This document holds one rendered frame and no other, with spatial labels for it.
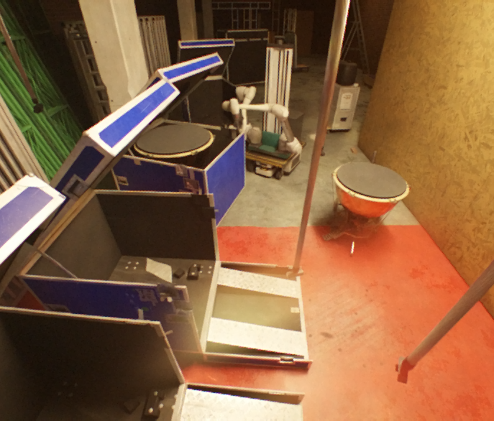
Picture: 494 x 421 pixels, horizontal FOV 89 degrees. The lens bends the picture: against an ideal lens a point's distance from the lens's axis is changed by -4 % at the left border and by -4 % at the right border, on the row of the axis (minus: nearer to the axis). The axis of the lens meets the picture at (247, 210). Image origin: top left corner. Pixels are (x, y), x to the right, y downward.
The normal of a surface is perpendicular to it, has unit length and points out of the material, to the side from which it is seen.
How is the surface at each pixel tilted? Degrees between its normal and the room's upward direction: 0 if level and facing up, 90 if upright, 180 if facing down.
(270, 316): 2
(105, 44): 90
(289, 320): 2
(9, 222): 46
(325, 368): 0
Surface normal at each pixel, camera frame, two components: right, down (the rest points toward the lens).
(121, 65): 0.01, 0.62
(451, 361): 0.00, -0.79
